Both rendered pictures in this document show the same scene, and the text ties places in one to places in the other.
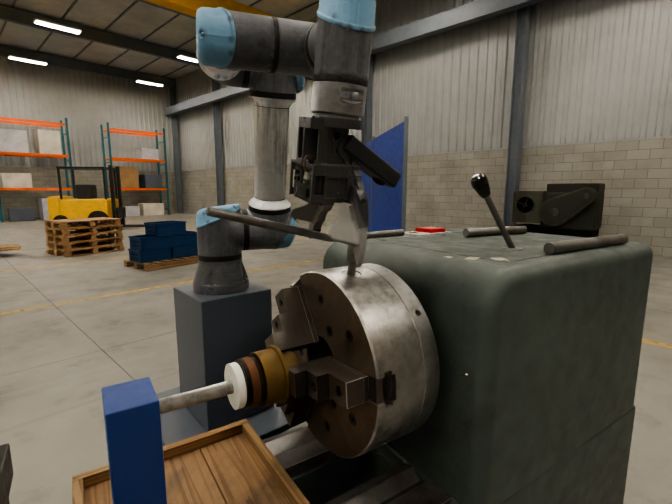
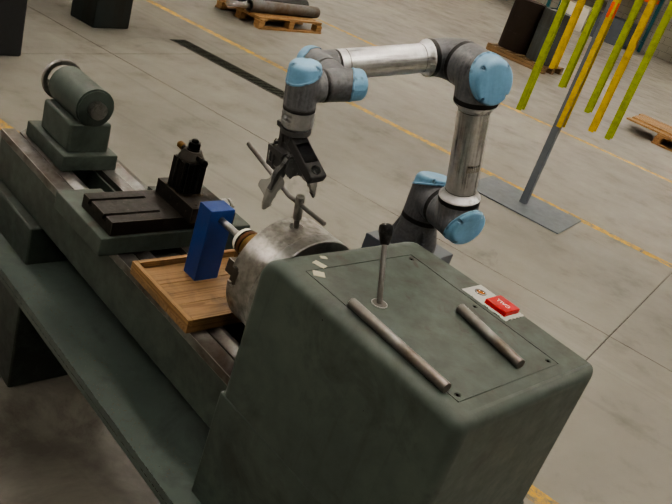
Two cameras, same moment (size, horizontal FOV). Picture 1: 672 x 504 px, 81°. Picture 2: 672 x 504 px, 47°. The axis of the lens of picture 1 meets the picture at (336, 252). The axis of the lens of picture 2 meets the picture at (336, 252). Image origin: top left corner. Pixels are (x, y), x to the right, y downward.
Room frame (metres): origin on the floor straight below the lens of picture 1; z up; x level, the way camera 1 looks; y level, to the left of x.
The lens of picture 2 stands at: (0.26, -1.69, 2.01)
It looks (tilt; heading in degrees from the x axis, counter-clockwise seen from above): 25 degrees down; 74
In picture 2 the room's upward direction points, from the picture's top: 19 degrees clockwise
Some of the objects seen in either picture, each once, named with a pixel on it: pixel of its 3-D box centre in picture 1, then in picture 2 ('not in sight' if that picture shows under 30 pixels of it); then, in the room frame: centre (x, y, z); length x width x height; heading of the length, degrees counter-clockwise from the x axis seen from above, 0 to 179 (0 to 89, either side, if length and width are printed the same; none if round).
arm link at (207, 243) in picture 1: (221, 228); (430, 195); (1.07, 0.31, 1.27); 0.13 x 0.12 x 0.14; 110
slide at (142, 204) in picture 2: not in sight; (161, 209); (0.34, 0.51, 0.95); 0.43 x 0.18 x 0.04; 34
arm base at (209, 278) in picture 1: (220, 270); (416, 229); (1.07, 0.32, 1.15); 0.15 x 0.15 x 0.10
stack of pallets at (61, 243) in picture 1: (85, 235); not in sight; (8.61, 5.53, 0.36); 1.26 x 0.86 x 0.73; 147
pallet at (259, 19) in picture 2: not in sight; (270, 15); (1.43, 8.78, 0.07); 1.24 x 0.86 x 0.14; 42
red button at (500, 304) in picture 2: (430, 231); (501, 306); (1.10, -0.27, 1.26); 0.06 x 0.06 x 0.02; 34
